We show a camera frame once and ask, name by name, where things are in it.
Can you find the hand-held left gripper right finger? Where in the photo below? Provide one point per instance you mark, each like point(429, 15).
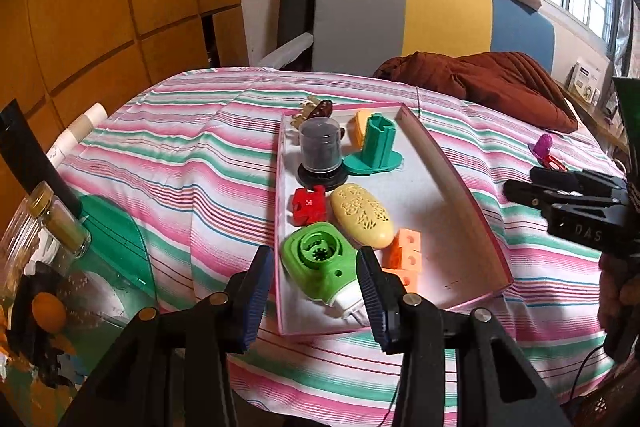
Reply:
point(372, 302)

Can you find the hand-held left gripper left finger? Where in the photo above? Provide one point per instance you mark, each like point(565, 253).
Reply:
point(257, 302)

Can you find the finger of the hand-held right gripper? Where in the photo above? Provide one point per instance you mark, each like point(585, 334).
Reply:
point(530, 193)
point(555, 176)

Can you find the red glossy capsule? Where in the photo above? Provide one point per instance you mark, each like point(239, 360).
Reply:
point(552, 164)

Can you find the purple perforated dome toy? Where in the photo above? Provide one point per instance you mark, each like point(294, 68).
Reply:
point(542, 146)

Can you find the orange connected cube blocks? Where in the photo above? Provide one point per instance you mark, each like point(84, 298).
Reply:
point(405, 252)

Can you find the green round plug-in device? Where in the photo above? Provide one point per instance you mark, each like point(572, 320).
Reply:
point(315, 267)

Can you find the yellow perforated oval case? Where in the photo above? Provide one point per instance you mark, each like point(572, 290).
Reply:
point(362, 214)

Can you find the pink and white tray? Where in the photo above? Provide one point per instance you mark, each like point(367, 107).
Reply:
point(440, 217)

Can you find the red plastic block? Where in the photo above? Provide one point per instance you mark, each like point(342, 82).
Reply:
point(307, 204)

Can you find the green cylinder toy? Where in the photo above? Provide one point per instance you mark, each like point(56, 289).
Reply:
point(377, 147)

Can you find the black cylinder container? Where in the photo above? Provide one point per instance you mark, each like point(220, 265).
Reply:
point(320, 147)

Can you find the orange-yellow plastic toy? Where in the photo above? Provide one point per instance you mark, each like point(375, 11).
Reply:
point(357, 127)

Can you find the person's right hand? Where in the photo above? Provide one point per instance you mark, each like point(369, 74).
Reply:
point(615, 302)

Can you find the wooden desk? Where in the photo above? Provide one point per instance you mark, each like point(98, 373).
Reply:
point(595, 122)

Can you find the white carton box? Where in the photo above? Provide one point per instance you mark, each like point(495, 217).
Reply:
point(585, 79)

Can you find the dark red blanket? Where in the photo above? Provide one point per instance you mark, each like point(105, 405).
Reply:
point(500, 82)

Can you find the green translucent plastic sheet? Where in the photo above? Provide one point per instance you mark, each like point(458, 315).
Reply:
point(120, 247)

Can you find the striped bed sheet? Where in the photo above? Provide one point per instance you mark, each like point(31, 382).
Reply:
point(200, 157)

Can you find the beige side curtain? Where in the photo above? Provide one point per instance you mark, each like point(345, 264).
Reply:
point(625, 27)

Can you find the orange ball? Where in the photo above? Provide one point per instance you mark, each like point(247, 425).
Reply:
point(47, 312)

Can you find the glass jar gold lid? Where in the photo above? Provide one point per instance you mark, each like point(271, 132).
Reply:
point(45, 227)

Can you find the black plastic object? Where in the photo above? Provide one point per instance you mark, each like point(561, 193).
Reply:
point(25, 337)

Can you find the grey yellow blue headboard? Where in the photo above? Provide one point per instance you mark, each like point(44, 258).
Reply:
point(360, 17)

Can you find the white rolled paper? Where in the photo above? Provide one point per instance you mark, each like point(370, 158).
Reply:
point(75, 132)

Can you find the black flat bar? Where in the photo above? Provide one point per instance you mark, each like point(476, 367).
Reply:
point(30, 152)

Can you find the white bed rail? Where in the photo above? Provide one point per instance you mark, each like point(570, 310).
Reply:
point(285, 52)

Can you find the black bed post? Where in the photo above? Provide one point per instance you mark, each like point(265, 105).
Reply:
point(295, 7)

